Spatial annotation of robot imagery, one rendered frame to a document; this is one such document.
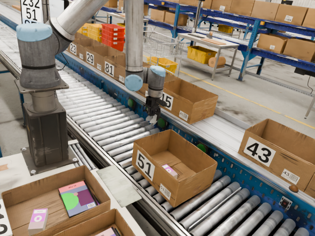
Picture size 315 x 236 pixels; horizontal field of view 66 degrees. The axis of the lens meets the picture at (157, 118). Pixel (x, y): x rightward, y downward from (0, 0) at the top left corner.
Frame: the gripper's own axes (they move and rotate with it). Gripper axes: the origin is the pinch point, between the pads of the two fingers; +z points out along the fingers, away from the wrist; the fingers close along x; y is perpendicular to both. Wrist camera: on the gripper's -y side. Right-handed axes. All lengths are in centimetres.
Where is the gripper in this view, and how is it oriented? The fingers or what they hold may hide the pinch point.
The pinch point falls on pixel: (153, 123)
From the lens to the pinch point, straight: 154.8
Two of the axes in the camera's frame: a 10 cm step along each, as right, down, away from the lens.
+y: -7.3, 2.4, -6.4
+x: 6.8, 4.2, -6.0
